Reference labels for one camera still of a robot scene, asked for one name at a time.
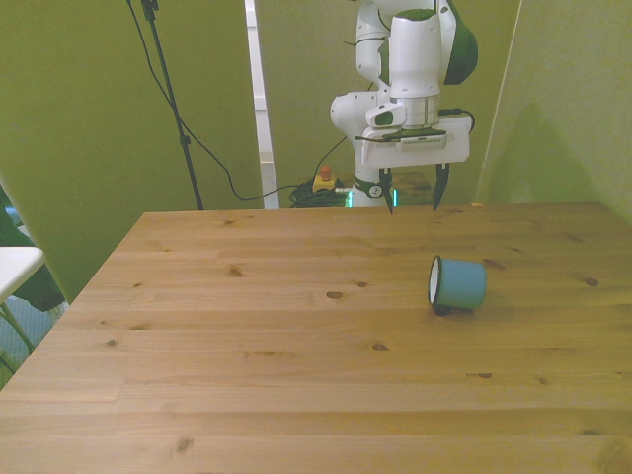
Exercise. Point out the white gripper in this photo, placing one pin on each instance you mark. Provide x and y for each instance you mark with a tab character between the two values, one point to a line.
456	143

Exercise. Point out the blue enamel mug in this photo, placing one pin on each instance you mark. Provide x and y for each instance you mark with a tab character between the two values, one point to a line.
464	291

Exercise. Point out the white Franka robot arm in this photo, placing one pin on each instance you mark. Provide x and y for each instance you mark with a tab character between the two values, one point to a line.
414	59

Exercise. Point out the yellow emergency stop button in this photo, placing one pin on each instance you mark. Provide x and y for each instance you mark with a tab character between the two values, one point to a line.
325	181

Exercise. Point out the white side table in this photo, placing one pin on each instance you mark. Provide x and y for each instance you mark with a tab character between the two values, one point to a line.
15	269

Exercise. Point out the white vertical frame strip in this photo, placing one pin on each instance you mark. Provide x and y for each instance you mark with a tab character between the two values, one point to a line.
260	99

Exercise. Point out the black camera stand pole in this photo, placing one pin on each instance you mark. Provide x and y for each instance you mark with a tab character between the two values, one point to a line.
170	99

